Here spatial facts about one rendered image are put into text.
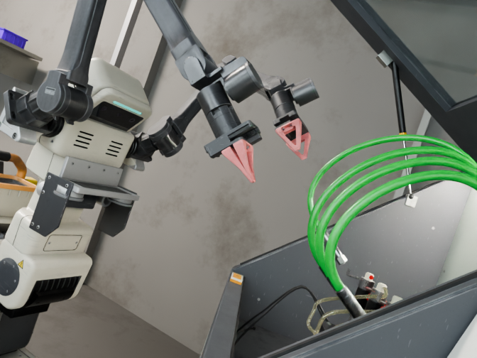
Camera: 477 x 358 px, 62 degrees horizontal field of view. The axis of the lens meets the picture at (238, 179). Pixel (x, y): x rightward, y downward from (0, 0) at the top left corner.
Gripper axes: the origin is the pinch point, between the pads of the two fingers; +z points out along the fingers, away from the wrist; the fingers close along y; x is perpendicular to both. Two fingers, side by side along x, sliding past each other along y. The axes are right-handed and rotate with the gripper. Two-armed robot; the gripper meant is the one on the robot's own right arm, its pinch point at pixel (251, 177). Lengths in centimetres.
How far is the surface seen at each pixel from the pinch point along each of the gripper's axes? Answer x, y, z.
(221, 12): 186, -7, -164
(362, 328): -22.6, 8.9, 26.6
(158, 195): 186, -109, -66
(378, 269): 47, 11, 29
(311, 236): 1.0, 5.1, 14.5
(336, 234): -14.3, 10.4, 16.1
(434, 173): -11.6, 25.7, 14.4
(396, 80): 44, 39, -15
